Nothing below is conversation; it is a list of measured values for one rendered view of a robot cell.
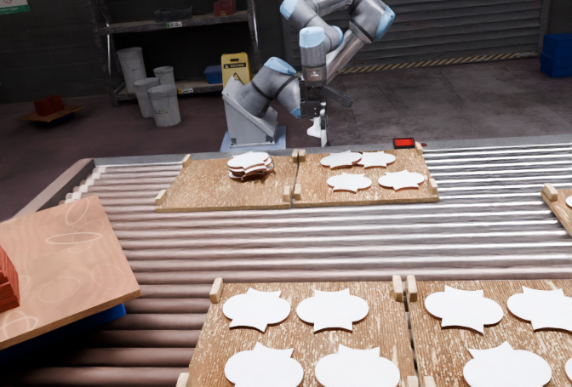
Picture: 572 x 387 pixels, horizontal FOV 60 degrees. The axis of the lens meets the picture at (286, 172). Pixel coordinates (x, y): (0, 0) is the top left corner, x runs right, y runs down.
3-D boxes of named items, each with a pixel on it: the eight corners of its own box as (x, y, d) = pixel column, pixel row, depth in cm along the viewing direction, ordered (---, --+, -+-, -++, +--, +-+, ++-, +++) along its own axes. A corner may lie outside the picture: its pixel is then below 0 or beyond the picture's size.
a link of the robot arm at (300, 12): (354, -32, 188) (288, -11, 152) (374, -13, 188) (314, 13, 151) (337, -8, 196) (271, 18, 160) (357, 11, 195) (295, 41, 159)
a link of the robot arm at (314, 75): (326, 61, 155) (325, 68, 148) (327, 76, 157) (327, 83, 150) (302, 63, 156) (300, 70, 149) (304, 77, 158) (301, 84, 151)
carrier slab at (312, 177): (300, 158, 176) (300, 154, 175) (420, 151, 171) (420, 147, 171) (294, 207, 145) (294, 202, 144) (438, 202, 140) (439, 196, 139)
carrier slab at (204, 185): (188, 163, 182) (187, 160, 181) (300, 159, 176) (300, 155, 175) (156, 213, 150) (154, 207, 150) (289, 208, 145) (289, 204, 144)
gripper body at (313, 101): (303, 113, 163) (300, 76, 158) (328, 111, 162) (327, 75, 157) (300, 121, 156) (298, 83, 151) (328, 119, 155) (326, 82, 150)
